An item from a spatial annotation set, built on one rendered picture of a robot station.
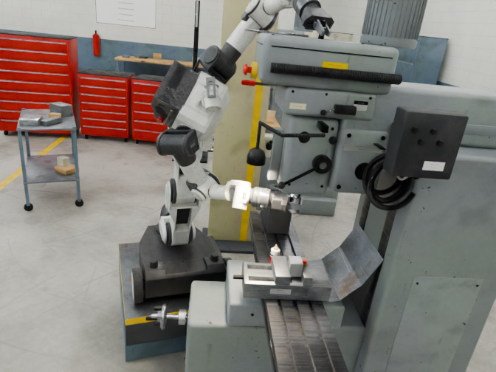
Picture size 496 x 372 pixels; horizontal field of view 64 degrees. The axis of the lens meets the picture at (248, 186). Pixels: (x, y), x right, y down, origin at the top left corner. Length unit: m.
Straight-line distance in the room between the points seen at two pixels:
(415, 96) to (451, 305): 0.89
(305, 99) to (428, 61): 7.48
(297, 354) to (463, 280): 0.79
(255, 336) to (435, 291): 0.78
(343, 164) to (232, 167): 1.99
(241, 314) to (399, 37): 1.22
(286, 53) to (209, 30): 9.14
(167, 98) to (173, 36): 8.83
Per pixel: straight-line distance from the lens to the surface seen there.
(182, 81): 1.79
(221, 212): 3.60
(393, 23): 1.53
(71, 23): 11.05
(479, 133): 1.75
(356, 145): 1.54
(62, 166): 4.52
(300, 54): 1.41
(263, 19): 1.88
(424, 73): 8.86
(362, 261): 1.86
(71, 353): 2.78
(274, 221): 2.07
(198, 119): 1.75
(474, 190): 1.68
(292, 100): 1.43
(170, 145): 1.71
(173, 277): 2.30
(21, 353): 2.86
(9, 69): 6.72
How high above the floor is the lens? 1.92
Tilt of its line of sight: 22 degrees down
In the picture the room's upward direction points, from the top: 6 degrees clockwise
